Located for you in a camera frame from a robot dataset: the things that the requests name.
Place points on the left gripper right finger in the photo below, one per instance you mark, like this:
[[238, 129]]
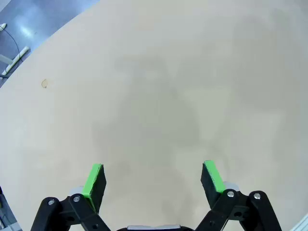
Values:
[[209, 187]]

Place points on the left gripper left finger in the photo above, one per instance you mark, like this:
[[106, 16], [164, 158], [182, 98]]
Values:
[[97, 190]]

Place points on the white ribbed base platform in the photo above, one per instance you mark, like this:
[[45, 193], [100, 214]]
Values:
[[303, 226]]

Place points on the white desk foot bar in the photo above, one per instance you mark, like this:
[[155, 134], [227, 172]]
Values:
[[16, 57], [3, 26]]

